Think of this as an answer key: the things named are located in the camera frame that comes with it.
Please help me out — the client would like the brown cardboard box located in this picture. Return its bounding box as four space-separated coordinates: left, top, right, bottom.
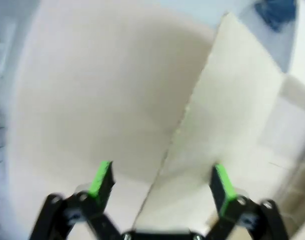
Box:
7 4 305 240

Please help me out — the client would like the black-green left gripper right finger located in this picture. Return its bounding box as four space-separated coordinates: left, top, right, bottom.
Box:
204 163 291 240

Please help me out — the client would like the dark blue blurred object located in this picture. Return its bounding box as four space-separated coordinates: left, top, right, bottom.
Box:
253 0 301 31

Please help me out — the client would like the black-green left gripper left finger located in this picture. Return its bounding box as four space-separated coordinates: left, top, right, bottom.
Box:
29 159 124 240

